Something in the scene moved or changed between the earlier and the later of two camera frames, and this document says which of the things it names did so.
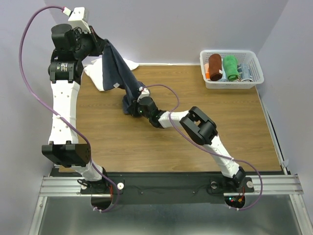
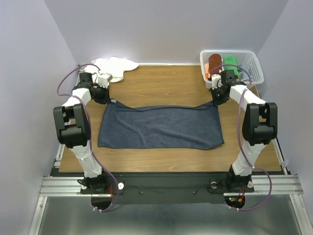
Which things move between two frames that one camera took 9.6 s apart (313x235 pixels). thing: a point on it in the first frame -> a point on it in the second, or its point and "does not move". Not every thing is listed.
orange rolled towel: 206,67 does not move
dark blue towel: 116,74 -> 190,127
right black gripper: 135,112 -> 216,101
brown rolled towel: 215,67 does not move
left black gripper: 97,41 -> 106,98
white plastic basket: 246,57 does not move
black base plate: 166,187 does not move
